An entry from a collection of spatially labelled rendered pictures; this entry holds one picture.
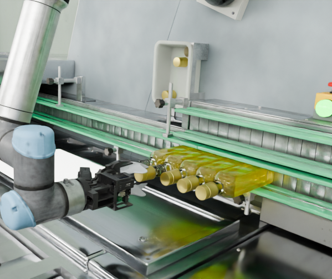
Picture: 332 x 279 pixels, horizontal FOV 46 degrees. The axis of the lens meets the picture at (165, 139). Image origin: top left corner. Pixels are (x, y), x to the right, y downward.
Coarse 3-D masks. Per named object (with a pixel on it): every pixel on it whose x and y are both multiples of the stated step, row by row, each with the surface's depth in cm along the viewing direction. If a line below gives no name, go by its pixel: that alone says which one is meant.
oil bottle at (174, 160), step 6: (192, 150) 115; (198, 150) 116; (168, 156) 108; (174, 156) 108; (180, 156) 108; (186, 156) 108; (192, 156) 109; (198, 156) 110; (168, 162) 106; (174, 162) 105; (180, 162) 105; (174, 168) 105
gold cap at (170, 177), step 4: (164, 172) 97; (168, 172) 97; (172, 172) 98; (176, 172) 99; (180, 172) 99; (160, 176) 98; (164, 176) 97; (168, 176) 96; (172, 176) 97; (176, 176) 98; (180, 176) 99; (164, 180) 98; (168, 180) 96; (172, 180) 97; (176, 180) 98; (164, 184) 98; (168, 184) 97
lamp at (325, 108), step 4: (324, 100) 99; (328, 100) 99; (316, 104) 100; (320, 104) 99; (324, 104) 98; (328, 104) 98; (316, 108) 100; (320, 108) 99; (324, 108) 98; (328, 108) 98; (316, 112) 101; (320, 112) 99; (324, 112) 99; (328, 112) 98; (324, 116) 99; (328, 116) 100
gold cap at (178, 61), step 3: (177, 57) 136; (180, 57) 137; (183, 57) 139; (174, 60) 137; (177, 60) 136; (180, 60) 135; (183, 60) 137; (186, 60) 138; (174, 63) 137; (177, 63) 136; (180, 63) 136; (183, 63) 137; (186, 63) 138; (177, 66) 136; (180, 66) 137; (183, 66) 138; (186, 66) 139
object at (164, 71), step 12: (156, 48) 139; (168, 48) 142; (180, 48) 140; (192, 48) 128; (156, 60) 140; (168, 60) 144; (156, 72) 141; (168, 72) 145; (180, 72) 142; (156, 84) 142; (168, 84) 146; (180, 84) 142; (156, 96) 143; (180, 96) 143
